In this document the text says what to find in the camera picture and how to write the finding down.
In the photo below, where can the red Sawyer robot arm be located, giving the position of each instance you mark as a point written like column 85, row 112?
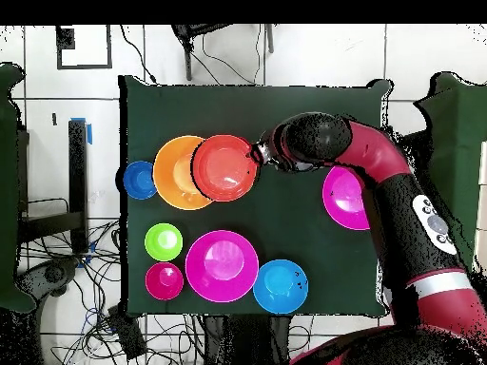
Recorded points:
column 373, row 152

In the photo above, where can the black power brick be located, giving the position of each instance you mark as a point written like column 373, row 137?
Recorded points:
column 127, row 334

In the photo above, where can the large pink bowl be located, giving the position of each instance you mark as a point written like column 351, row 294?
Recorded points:
column 342, row 201
column 222, row 266

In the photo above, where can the grey office chair base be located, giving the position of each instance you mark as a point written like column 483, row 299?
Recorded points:
column 53, row 273

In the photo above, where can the orange-red bowl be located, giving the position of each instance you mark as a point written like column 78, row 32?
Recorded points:
column 224, row 171

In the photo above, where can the large orange bowl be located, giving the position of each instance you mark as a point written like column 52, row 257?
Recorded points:
column 171, row 171

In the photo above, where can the blue tape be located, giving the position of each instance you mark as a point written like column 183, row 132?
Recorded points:
column 89, row 135

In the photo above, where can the light blue bowl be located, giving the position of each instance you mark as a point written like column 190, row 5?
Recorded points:
column 280, row 287

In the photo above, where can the dark green tablecloth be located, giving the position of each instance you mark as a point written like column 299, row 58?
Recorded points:
column 285, row 114

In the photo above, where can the black bench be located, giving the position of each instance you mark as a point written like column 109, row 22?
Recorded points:
column 78, row 171

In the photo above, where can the white boxes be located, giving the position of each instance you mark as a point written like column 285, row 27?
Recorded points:
column 482, row 209

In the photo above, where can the small dark blue bowl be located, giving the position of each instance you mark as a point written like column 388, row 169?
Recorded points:
column 139, row 180

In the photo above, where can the green-covered side table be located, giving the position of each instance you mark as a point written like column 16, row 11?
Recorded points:
column 7, row 190
column 456, row 152

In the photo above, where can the small green bowl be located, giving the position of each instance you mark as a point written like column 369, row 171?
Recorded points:
column 163, row 242

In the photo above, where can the small crimson bowl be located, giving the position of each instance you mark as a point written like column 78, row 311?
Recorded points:
column 164, row 281

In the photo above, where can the small black marker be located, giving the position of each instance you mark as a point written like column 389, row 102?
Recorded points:
column 54, row 119

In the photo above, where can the black square frame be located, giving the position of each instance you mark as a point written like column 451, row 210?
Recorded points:
column 65, row 38

